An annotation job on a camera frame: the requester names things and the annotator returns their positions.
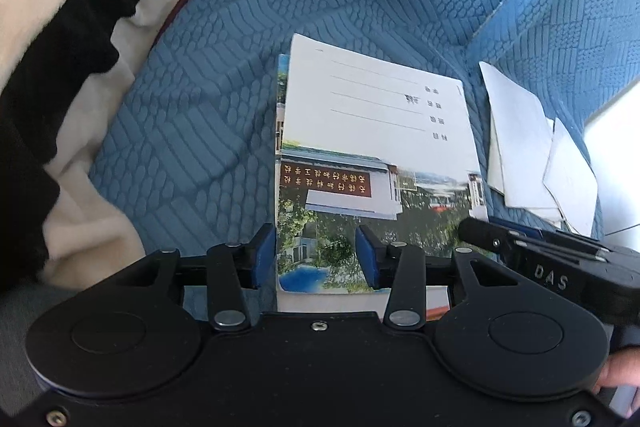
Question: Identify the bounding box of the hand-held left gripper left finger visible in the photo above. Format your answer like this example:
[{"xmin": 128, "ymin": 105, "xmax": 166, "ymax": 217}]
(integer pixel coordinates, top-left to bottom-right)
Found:
[{"xmin": 122, "ymin": 223, "xmax": 277, "ymax": 332}]

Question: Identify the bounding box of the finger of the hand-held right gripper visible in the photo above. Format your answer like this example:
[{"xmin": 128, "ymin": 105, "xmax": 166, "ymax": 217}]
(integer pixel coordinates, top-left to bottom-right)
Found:
[
  {"xmin": 489, "ymin": 217, "xmax": 546, "ymax": 242},
  {"xmin": 457, "ymin": 217, "xmax": 612, "ymax": 268}
]

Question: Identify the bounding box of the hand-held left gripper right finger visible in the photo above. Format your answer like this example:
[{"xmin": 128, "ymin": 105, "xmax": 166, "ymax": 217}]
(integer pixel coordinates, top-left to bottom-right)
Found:
[{"xmin": 355, "ymin": 224, "xmax": 503, "ymax": 329}]

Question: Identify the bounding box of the photo-cover booklet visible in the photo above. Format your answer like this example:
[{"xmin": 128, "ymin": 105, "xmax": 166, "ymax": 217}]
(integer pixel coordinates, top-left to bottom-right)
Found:
[{"xmin": 276, "ymin": 33, "xmax": 490, "ymax": 295}]

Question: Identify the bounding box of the person's right hand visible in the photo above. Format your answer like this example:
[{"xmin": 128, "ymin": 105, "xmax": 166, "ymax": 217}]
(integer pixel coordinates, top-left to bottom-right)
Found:
[{"xmin": 594, "ymin": 347, "xmax": 640, "ymax": 394}]

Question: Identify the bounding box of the blue textured sofa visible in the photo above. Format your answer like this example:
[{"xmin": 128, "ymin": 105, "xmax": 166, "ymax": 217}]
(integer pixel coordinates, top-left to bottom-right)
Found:
[{"xmin": 87, "ymin": 0, "xmax": 640, "ymax": 258}]

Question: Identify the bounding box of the red black white striped blanket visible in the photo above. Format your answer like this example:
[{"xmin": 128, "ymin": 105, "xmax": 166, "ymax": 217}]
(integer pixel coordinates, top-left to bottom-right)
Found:
[{"xmin": 0, "ymin": 0, "xmax": 221, "ymax": 293}]

